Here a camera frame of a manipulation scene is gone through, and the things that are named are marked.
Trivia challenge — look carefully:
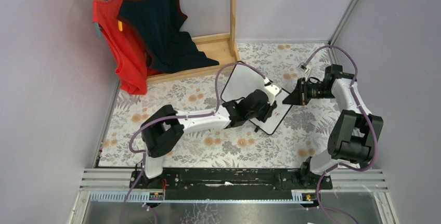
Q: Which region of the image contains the white whiteboard black frame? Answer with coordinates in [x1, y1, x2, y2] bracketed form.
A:
[220, 65, 292, 135]

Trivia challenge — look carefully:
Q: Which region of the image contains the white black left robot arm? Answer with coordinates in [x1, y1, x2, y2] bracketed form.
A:
[140, 87, 280, 179]

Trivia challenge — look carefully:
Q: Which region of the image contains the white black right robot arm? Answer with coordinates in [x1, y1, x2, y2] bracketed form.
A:
[283, 64, 383, 176]

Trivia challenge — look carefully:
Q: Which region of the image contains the wooden clothes rack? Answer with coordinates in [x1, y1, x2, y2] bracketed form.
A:
[147, 0, 240, 85]

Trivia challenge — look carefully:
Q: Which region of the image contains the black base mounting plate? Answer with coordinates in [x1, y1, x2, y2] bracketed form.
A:
[129, 168, 333, 200]

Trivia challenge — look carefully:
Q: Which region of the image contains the red tank top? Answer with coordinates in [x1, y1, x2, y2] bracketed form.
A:
[92, 0, 148, 95]

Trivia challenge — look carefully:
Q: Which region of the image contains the navy tank top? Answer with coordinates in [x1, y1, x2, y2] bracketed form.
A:
[117, 0, 219, 73]

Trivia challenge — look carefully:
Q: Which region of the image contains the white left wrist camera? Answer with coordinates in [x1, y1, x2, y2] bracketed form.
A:
[263, 82, 281, 105]

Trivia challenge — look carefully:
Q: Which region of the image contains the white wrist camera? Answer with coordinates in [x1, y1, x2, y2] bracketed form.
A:
[297, 62, 311, 78]
[263, 82, 281, 105]

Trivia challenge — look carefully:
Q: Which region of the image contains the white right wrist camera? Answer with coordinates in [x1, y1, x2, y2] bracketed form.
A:
[297, 62, 311, 78]

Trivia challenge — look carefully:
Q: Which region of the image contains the aluminium slotted rail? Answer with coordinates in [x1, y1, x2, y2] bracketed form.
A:
[89, 183, 316, 204]

